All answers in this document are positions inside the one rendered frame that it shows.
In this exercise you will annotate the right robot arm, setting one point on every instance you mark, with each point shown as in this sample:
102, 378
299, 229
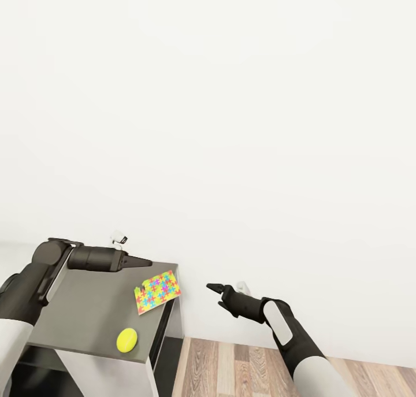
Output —
313, 375

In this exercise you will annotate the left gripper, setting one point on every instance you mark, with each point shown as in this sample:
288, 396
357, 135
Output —
113, 260

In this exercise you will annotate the tennis ball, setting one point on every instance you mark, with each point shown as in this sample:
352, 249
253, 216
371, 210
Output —
127, 340

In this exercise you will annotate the jigsaw puzzle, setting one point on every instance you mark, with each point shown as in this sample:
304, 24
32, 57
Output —
158, 290

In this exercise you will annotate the desk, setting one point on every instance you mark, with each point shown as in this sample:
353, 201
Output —
72, 350

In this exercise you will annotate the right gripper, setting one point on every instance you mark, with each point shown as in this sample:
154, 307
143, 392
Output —
232, 301

